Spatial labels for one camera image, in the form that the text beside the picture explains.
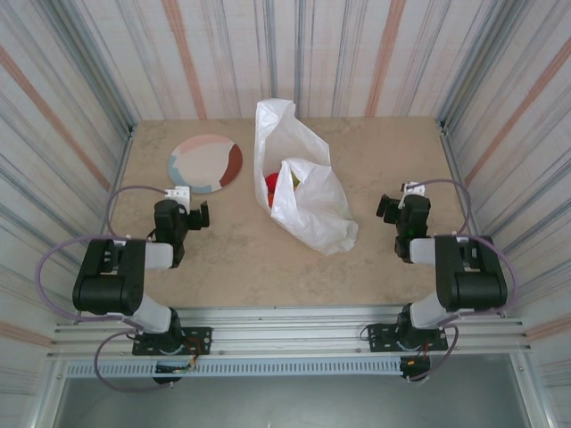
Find white plastic bag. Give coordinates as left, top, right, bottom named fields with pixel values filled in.
left=252, top=97, right=360, bottom=257

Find round multicolour plate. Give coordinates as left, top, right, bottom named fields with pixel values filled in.
left=167, top=135, right=244, bottom=195

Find grey metal panel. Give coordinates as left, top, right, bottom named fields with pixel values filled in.
left=44, top=354, right=536, bottom=428

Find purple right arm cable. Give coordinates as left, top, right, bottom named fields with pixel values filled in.
left=408, top=177, right=521, bottom=383

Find aluminium side post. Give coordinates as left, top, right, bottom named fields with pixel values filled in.
left=78, top=124, right=137, bottom=322
left=439, top=119, right=508, bottom=316

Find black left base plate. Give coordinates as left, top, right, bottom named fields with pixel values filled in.
left=131, top=326, right=213, bottom=357

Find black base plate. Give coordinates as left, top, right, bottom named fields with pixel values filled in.
left=365, top=324, right=449, bottom=354
left=131, top=326, right=213, bottom=357

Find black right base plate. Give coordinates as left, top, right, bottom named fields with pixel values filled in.
left=365, top=324, right=449, bottom=354

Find red orange wires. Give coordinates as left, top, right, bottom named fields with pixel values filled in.
left=185, top=336, right=202, bottom=369
left=412, top=341, right=434, bottom=365

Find aluminium rail frame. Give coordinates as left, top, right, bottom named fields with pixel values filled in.
left=46, top=304, right=534, bottom=363

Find slotted grey cable duct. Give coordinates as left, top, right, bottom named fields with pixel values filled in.
left=65, top=358, right=402, bottom=380

